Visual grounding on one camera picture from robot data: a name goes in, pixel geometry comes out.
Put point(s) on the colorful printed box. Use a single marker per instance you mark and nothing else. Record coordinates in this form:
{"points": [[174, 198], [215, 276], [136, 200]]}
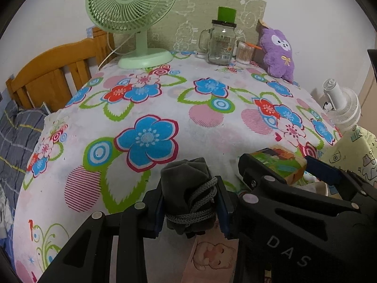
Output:
{"points": [[279, 159]]}

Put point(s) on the white fan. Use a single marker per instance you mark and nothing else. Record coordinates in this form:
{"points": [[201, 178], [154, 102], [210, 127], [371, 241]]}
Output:
{"points": [[344, 109]]}

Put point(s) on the grey plaid pillow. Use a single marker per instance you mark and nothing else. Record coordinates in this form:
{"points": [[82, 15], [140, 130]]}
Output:
{"points": [[17, 141]]}

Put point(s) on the beige door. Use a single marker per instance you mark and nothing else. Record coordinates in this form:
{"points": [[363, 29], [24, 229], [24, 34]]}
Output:
{"points": [[369, 94]]}

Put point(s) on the crumpled white cloth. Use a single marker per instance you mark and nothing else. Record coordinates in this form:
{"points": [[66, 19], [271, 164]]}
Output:
{"points": [[4, 212]]}

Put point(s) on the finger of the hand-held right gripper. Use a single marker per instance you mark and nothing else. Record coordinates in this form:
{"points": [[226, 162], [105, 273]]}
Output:
{"points": [[324, 171], [253, 171]]}

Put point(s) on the yellow patterned storage box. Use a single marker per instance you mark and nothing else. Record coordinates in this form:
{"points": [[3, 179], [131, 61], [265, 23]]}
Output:
{"points": [[353, 150]]}

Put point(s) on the floral tablecloth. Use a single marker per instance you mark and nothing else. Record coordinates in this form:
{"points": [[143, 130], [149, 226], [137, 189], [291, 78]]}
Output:
{"points": [[176, 94]]}

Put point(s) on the blue tape piece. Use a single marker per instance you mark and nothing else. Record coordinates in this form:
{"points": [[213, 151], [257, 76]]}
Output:
{"points": [[89, 31]]}

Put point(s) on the small jar of cotton swabs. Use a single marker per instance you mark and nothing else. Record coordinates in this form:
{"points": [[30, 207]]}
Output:
{"points": [[244, 54]]}

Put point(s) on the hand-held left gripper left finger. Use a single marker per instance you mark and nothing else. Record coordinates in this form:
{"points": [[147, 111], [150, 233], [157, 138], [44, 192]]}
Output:
{"points": [[153, 212]]}

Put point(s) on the glass mug jar green lid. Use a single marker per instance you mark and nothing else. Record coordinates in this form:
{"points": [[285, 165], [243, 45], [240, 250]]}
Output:
{"points": [[221, 47]]}

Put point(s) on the purple plush toy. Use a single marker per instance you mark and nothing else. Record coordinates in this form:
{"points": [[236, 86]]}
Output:
{"points": [[278, 62]]}

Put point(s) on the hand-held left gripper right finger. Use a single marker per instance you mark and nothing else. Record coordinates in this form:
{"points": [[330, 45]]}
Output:
{"points": [[225, 215]]}

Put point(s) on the green desk fan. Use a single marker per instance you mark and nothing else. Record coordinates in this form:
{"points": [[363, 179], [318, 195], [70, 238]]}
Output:
{"points": [[126, 6]]}

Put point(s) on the wooden bed headboard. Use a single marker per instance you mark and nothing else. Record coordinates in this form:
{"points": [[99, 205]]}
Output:
{"points": [[44, 64]]}

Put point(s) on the green patterned board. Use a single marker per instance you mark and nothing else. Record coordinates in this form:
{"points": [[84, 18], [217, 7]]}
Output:
{"points": [[194, 14]]}

